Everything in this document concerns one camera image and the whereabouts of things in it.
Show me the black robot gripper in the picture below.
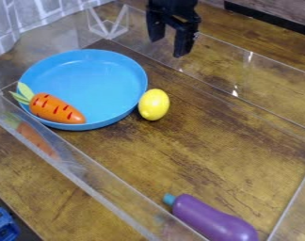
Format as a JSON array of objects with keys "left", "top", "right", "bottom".
[{"left": 146, "top": 0, "right": 203, "bottom": 57}]

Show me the orange toy carrot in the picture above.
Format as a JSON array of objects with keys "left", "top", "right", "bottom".
[{"left": 12, "top": 82, "right": 86, "bottom": 124}]

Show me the blue round tray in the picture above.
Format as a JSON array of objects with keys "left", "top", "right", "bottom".
[{"left": 20, "top": 49, "right": 148, "bottom": 131}]

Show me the yellow toy lemon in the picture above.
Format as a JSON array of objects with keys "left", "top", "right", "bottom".
[{"left": 138, "top": 88, "right": 170, "bottom": 121}]

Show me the grey white curtain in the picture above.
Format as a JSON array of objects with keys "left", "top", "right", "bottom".
[{"left": 0, "top": 0, "right": 114, "bottom": 55}]

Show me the purple toy eggplant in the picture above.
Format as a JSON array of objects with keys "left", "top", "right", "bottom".
[{"left": 164, "top": 194, "right": 260, "bottom": 241}]

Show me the blue object at corner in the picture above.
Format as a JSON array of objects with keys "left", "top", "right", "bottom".
[{"left": 0, "top": 207, "right": 21, "bottom": 241}]

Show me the clear acrylic barrier wall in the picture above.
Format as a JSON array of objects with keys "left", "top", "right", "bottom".
[{"left": 0, "top": 0, "right": 305, "bottom": 241}]

